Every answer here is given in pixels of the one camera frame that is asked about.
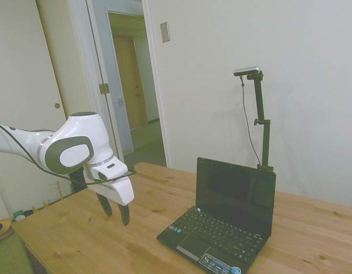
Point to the brown wooden hallway door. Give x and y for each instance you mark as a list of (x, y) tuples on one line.
[(128, 85)]

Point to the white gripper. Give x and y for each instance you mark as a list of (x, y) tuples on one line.
[(121, 191)]

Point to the silver camera on stand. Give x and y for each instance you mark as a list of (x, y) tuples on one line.
[(247, 70)]

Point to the round closet door knob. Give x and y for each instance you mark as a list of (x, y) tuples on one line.
[(58, 106)]

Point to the black camera stand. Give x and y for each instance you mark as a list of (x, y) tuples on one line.
[(263, 120)]

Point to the wooden rack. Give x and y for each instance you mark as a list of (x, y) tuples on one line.
[(60, 192)]

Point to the metal wall switch plate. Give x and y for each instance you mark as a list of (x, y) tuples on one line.
[(165, 32)]

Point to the white open door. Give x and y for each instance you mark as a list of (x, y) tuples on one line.
[(107, 57)]

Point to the brass door hinge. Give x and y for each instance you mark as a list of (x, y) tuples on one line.
[(104, 88)]

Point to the black netbook laptop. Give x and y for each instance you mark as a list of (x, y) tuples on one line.
[(221, 217)]

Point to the black tower appliance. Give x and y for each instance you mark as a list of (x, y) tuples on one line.
[(77, 187)]

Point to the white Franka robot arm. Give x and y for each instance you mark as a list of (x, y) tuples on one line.
[(79, 128)]

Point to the orange and green bowl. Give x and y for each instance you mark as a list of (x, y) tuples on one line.
[(1, 228)]

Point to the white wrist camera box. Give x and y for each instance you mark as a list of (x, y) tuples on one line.
[(111, 168)]

